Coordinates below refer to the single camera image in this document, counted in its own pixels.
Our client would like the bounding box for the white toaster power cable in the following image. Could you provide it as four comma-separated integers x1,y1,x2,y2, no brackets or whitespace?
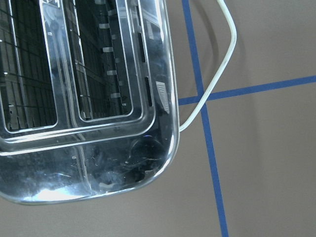
178,0,237,132

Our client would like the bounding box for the chrome and white toaster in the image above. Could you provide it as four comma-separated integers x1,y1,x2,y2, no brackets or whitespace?
0,0,180,205

